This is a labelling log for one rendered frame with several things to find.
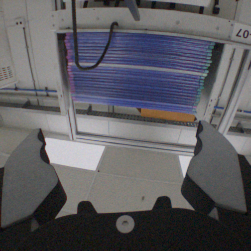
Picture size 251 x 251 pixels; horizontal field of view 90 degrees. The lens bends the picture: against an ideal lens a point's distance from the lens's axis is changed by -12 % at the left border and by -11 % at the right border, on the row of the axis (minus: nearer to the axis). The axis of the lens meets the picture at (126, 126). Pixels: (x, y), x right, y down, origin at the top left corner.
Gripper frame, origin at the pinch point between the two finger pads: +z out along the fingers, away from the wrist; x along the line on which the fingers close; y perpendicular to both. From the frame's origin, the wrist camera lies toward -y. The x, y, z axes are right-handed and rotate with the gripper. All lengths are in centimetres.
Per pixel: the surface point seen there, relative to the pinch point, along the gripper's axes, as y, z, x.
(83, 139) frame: 37, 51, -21
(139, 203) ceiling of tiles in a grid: 152, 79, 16
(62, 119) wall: 106, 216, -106
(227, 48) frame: -6.3, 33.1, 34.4
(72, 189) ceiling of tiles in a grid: 145, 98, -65
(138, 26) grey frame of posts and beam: -12.3, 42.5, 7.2
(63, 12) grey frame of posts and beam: -19, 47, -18
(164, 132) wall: 122, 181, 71
